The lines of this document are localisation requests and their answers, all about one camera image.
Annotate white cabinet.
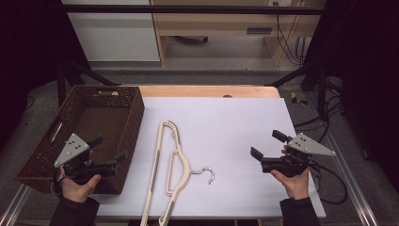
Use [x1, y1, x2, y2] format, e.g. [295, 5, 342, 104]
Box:
[61, 0, 161, 62]

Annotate black floor cables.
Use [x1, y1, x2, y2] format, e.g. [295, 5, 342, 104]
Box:
[294, 76, 345, 144]

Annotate person's left hand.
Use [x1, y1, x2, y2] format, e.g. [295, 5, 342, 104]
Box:
[59, 166, 103, 203]

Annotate black horizontal frame bar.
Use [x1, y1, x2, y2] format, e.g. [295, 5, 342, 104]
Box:
[60, 4, 326, 15]

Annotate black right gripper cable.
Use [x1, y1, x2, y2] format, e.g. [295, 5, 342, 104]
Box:
[309, 158, 348, 205]

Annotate white board mat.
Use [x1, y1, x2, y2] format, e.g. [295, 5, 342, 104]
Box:
[88, 96, 327, 219]

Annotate yellow and black tool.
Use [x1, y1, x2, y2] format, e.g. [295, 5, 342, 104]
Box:
[290, 91, 309, 106]

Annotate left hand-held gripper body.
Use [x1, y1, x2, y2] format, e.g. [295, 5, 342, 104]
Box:
[54, 133, 117, 186]

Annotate hanging black cables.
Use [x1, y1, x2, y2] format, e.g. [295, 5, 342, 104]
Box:
[273, 1, 308, 66]

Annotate aluminium rail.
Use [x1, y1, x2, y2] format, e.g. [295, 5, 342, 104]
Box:
[0, 183, 33, 226]
[307, 92, 381, 226]

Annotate black slanted frame strut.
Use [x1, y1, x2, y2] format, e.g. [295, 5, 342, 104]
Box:
[56, 58, 121, 106]
[265, 57, 329, 121]

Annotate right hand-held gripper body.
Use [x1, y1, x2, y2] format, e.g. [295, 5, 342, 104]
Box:
[260, 132, 336, 179]

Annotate person's right hand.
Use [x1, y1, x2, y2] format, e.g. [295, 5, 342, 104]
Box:
[269, 169, 311, 201]

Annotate brown woven plastic basket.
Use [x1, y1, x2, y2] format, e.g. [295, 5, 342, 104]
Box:
[13, 85, 146, 195]

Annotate light wooden desk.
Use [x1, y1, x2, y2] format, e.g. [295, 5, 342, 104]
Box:
[150, 0, 327, 68]

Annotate black chair base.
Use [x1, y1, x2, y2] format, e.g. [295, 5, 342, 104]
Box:
[173, 35, 210, 44]

